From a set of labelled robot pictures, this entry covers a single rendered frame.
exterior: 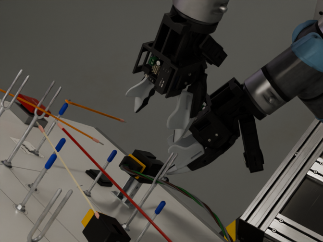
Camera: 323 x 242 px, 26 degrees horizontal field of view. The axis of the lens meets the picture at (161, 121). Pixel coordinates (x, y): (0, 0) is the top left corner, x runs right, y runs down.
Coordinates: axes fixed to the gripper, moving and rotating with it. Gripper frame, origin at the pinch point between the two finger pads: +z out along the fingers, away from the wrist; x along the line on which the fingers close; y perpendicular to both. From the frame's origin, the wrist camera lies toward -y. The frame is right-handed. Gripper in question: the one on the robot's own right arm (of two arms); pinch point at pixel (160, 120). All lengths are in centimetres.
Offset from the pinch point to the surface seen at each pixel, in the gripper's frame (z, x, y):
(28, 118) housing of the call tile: 14.3, -22.9, 4.2
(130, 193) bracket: 14.6, 0.8, 1.3
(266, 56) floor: 61, -61, -179
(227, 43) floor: 65, -79, -175
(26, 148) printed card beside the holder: 11.2, -13.6, 13.5
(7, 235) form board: -0.1, 7.7, 37.6
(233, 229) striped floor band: 88, -14, -104
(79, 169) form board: 15.7, -9.0, 3.9
